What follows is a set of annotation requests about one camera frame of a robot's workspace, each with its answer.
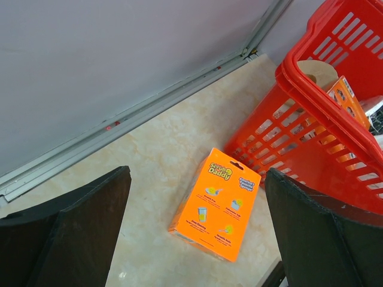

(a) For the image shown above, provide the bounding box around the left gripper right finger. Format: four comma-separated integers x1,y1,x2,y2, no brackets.
265,168,382,286

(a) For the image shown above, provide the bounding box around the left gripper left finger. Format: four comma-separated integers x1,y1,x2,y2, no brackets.
1,166,131,286

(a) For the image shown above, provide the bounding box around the red plastic shopping basket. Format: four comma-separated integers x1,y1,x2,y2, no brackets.
224,1,382,214

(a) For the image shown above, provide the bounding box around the white plastic bag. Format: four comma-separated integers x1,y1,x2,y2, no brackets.
360,95,383,149

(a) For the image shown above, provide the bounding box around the orange snack box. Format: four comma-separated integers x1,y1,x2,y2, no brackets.
324,76,370,130

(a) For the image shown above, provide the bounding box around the brown paper roll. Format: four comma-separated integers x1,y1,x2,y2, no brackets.
297,60,339,92

